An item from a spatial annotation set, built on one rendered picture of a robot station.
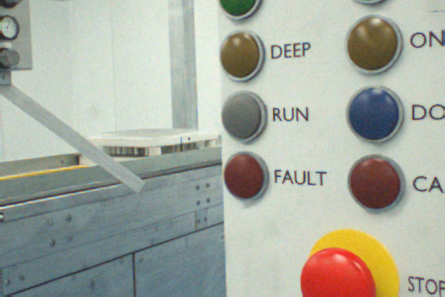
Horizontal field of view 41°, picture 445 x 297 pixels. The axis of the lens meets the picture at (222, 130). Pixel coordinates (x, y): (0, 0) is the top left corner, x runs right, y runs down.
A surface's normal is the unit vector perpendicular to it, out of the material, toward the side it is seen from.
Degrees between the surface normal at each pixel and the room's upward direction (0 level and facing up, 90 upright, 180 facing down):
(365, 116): 91
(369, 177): 87
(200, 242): 90
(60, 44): 90
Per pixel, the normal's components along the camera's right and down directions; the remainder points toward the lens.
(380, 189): -0.51, 0.09
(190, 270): 0.83, 0.00
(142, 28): -0.69, 0.06
